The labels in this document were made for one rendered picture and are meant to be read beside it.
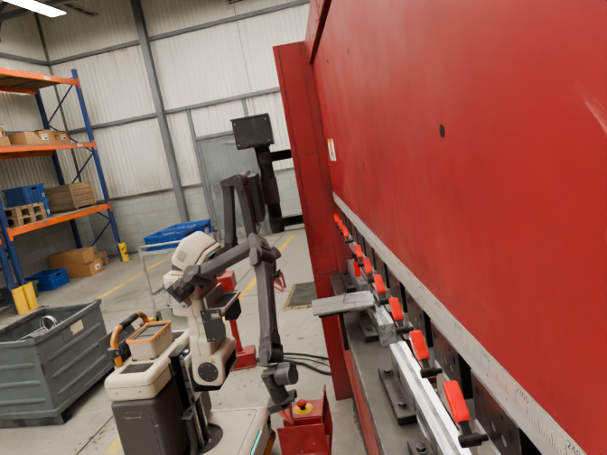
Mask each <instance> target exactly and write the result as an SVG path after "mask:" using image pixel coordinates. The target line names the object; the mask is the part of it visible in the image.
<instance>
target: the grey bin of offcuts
mask: <svg viewBox="0 0 607 455"><path fill-rule="evenodd" d="M101 303H102V301H101V298H99V299H96V300H94V301H93V302H88V303H81V304H74V305H65V306H55V307H50V306H49V305H47V306H42V307H40V308H38V309H37V311H34V312H32V313H30V314H28V315H26V316H24V317H22V318H21V319H19V320H16V321H14V322H12V323H10V324H9V325H7V326H5V327H3V328H1V329H0V429H4V428H18V427H33V426H47V425H62V424H65V423H66V422H67V421H68V420H69V419H70V418H71V417H72V413H71V410H70V405H71V404H72V403H73V402H75V401H76V400H77V399H78V398H79V397H80V396H81V395H83V394H84V393H85V392H86V391H87V390H88V389H89V388H90V387H92V386H93V385H94V384H95V383H101V382H105V380H106V378H107V377H108V376H109V375H110V374H112V373H113V372H114V371H115V365H114V364H113V363H112V361H111V360H110V359H109V357H108V356H107V354H106V353H105V352H104V350H103V349H102V348H101V346H100V345H99V344H98V341H99V340H101V339H102V338H104V337H105V336H106V335H107V330H106V326H105V323H104V320H103V316H102V313H101V309H100V306H99V305H100V304H101Z"/></svg>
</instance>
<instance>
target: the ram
mask: <svg viewBox="0 0 607 455"><path fill-rule="evenodd" d="M313 78H314V84H315V89H316V95H317V100H318V106H319V111H320V117H321V122H322V132H323V138H324V143H325V149H326V154H327V160H328V165H329V171H330V176H331V182H332V191H333V192H334V193H335V194H336V195H337V196H338V197H339V198H340V199H341V201H342V202H343V203H344V204H345V205H346V206H347V207H348V208H349V209H350V210H351V211H352V212H353V213H354V214H355V215H356V216H357V217H358V218H359V219H360V221H361V222H362V223H363V224H364V225H365V226H366V227H367V228H368V229H369V230H370V231H371V232H372V233H373V234H374V235H375V236H376V237H377V238H378V239H379V240H380V242H381V243H382V244H383V245H384V246H385V247H386V248H387V249H388V250H389V251H390V252H391V253H392V254H393V255H394V256H395V257H396V258H397V259H398V260H399V261H400V263H401V264H402V265H403V266H404V267H405V268H406V269H407V270H408V271H409V272H410V273H411V274H412V275H413V276H414V277H415V278H416V279H417V280H418V281H419V282H420V284H422V285H423V286H424V287H425V288H426V290H427V291H428V292H430V293H431V294H432V295H433V296H434V297H435V299H436V300H437V301H439V302H440V304H441V305H442V306H443V307H444V308H445V309H446V310H447V311H448V312H449V313H450V314H451V315H452V316H453V317H454V318H455V319H456V320H457V321H458V322H459V323H460V325H461V326H462V327H463V328H464V329H465V330H466V331H467V332H468V333H469V334H470V335H471V336H472V337H473V338H474V339H475V340H476V341H477V342H478V343H479V344H480V346H481V347H482V348H483V349H484V350H485V351H486V352H487V353H488V354H489V355H490V356H491V357H492V358H493V359H494V360H495V361H496V362H497V363H498V364H499V365H500V367H501V368H502V369H503V370H504V371H505V372H506V373H507V374H508V375H509V376H510V377H511V378H512V379H513V380H514V381H515V382H516V383H517V384H518V385H519V387H520V388H521V389H522V390H523V391H524V392H525V393H526V394H527V395H528V396H529V397H530V398H531V399H532V400H533V401H534V402H535V403H536V404H537V405H538V406H539V408H540V409H541V410H542V411H543V412H544V413H545V414H546V415H547V416H548V417H549V418H550V419H551V420H552V421H553V422H554V423H555V424H556V425H557V426H558V427H559V429H560V430H561V431H562V432H563V433H564V434H565V435H566V436H567V437H568V438H569V439H570V440H571V441H572V442H573V443H574V444H575V445H576V446H577V447H578V448H579V450H580V451H581V452H582V453H583V454H584V455H607V0H332V2H331V6H330V9H329V13H328V15H327V19H326V22H325V25H324V28H323V32H322V38H321V40H320V44H319V47H318V50H317V53H316V56H315V60H314V63H313ZM327 139H329V142H330V139H332V141H333V147H334V152H335V158H336V162H335V161H334V157H333V161H332V160H331V157H330V151H329V145H328V140H327ZM334 201H335V202H336V203H337V205H338V206H339V207H340V208H341V210H342V211H343V212H344V213H345V215H346V216H347V217H348V218H349V219H350V221H351V222H352V223H353V225H354V226H355V227H356V228H357V229H358V231H359V232H360V233H361V234H362V235H363V236H364V237H365V238H366V240H367V241H368V242H369V244H370V245H371V246H372V247H373V248H374V250H375V251H376V252H377V253H378V255H379V256H380V257H381V258H382V260H383V261H384V262H385V263H386V264H387V266H388V267H389V268H390V270H391V271H392V272H393V273H394V274H395V276H396V277H397V278H398V280H399V281H400V282H401V283H402V284H403V285H404V286H405V287H406V289H407V290H408V291H409V292H410V293H411V295H412V296H413V297H414V298H415V300H416V301H417V302H418V303H419V305H420V306H421V307H422V308H423V310H424V311H425V312H426V313H427V315H428V316H429V317H430V318H431V320H432V321H433V322H434V323H435V325H436V326H437V327H438V328H439V329H440V331H441V332H442V333H443V334H444V335H445V337H446V338H448V340H449V341H450V342H451V343H452V345H453V346H454V347H455V348H456V350H457V351H458V352H459V353H460V355H461V356H462V357H463V358H464V360H465V361H466V362H467V363H468V365H469V366H470V367H471V368H472V370H473V371H474V372H475V373H476V375H477V376H478V377H479V378H480V379H481V381H482V382H483V383H484V384H485V385H486V386H487V387H488V388H489V390H490V391H491V392H492V394H493V395H494V396H495V397H496V398H497V400H498V401H499V402H500V403H501V405H502V406H503V407H504V408H505V410H506V411H507V412H508V413H509V415H510V416H511V417H512V418H513V420H514V421H515V422H516V423H517V424H518V426H519V427H520V428H521V430H522V431H523V432H524V433H525V434H526V435H527V436H528V437H529V439H530V440H531V441H532V442H533V443H534V445H535V446H536V447H537V449H538V450H539V451H540V452H541V453H542V455H560V454H559V453H558V452H557V451H556V449H555V448H554V447H553V446H552V445H551V444H550V443H549V441H548V440H547V439H546V438H545V437H544V436H543V434H542V433H541V432H540V431H539V430H538V429H537V427H536V426H535V425H534V424H533V423H532V422H531V421H530V420H529V419H528V418H527V417H526V415H525V414H523V412H522V411H521V410H520V409H519V408H518V407H517V405H516V404H515V403H514V402H513V401H512V400H511V399H510V397H509V396H508V395H507V394H506V393H505V392H504V390H503V389H502V388H501V387H500V386H499V385H498V383H497V382H496V381H495V380H494V379H493V378H492V377H491V375H490V374H489V373H488V372H487V371H486V370H485V368H484V367H483V366H482V365H481V364H480V363H479V361H478V360H477V359H476V358H475V357H474V356H473V355H472V353H471V352H470V351H469V350H468V349H467V348H466V347H465V346H464V345H463V344H462V343H461V341H460V340H459V339H458V338H457V337H456V336H455V335H454V334H453V332H452V331H451V330H450V329H449V328H448V327H447V325H446V324H445V323H444V322H443V321H442V320H441V319H440V317H439V316H438V315H437V314H436V313H435V312H434V310H433V309H432V308H431V307H430V306H429V305H428V304H427V302H426V301H425V300H424V299H423V298H422V297H421V295H420V294H419V293H418V292H417V291H416V290H415V288H414V287H413V286H412V285H411V284H410V283H409V282H408V280H407V279H406V278H405V277H404V276H403V275H402V274H401V273H400V272H399V271H398V270H397V269H396V267H395V266H394V265H393V264H392V263H391V262H390V261H389V259H388V258H387V257H386V256H385V255H384V254H383V252H382V251H381V250H380V249H379V248H378V247H377V245H376V244H375V243H374V242H373V241H372V240H371V239H370V237H369V236H368V235H367V234H366V233H365V232H364V230H363V229H362V228H361V227H360V226H359V225H358V224H357V222H356V221H355V220H354V219H353V218H352V217H351V216H350V214H349V213H348V212H347V211H346V210H345V209H344V207H343V206H342V205H341V204H340V203H339V202H338V201H337V200H336V199H335V198H334Z"/></svg>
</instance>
